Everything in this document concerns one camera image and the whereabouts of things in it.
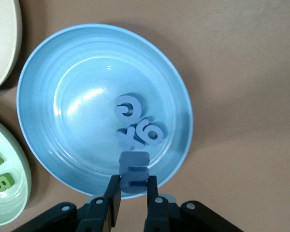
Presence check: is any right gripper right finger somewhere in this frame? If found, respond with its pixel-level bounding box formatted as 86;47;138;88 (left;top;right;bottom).
144;175;245;232

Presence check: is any blue foam letter X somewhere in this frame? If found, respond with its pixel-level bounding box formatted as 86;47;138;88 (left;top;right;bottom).
116;122;145;151

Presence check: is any blue foam number 9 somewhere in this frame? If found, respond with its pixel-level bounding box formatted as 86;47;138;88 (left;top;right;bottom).
134;116;167;146

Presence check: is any beige plate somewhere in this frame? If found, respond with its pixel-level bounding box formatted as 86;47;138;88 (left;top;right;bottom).
0;0;23;99

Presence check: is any blue foam letter C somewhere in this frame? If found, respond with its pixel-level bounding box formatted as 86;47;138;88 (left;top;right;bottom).
114;93;143;119

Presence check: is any green plate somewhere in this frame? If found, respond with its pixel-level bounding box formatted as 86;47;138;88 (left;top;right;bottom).
0;115;32;227

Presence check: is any blue foam letter E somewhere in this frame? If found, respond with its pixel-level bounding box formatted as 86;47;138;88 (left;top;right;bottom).
118;151;151;194

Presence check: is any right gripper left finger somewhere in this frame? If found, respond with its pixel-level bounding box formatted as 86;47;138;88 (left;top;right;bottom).
12;175;123;232

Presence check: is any blue plate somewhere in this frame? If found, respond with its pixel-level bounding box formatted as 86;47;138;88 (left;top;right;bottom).
16;23;193;200

